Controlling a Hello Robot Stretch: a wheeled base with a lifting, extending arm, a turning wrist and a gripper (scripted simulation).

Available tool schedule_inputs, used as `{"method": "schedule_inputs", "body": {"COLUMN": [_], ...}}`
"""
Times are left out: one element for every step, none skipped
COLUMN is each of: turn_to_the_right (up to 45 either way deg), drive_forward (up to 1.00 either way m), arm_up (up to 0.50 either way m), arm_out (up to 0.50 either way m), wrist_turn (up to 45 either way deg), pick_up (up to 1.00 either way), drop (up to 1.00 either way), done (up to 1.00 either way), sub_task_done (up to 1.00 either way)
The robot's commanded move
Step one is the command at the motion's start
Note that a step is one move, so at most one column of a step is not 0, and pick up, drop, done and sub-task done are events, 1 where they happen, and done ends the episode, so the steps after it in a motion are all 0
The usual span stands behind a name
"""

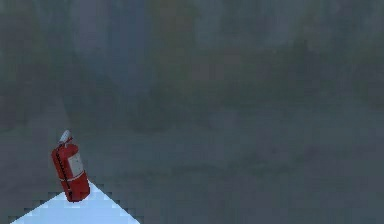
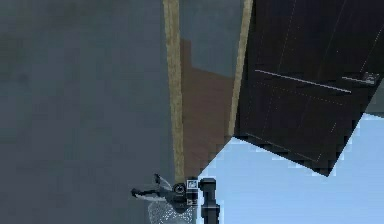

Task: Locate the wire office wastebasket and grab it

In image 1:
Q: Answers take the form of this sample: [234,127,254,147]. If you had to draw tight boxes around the red fire extinguisher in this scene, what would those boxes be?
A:
[50,129,91,203]

